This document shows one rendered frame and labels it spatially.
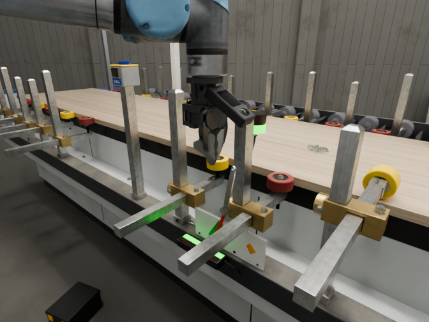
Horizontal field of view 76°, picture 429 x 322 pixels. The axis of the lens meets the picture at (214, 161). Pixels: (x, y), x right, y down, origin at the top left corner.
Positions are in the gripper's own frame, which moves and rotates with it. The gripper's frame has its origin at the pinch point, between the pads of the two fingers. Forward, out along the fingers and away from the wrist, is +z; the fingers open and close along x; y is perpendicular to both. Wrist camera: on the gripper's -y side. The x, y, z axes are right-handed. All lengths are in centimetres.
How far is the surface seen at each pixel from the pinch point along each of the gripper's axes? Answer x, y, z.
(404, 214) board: -26.5, -39.2, 12.2
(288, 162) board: -36.5, -3.2, 10.8
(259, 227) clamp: -5.3, -11.0, 17.5
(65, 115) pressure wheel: -20, 140, 12
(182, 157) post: -7.9, 20.0, 6.3
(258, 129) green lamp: -10.8, -5.6, -6.9
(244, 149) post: -6.0, -4.8, -2.6
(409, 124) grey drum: -156, -26, 16
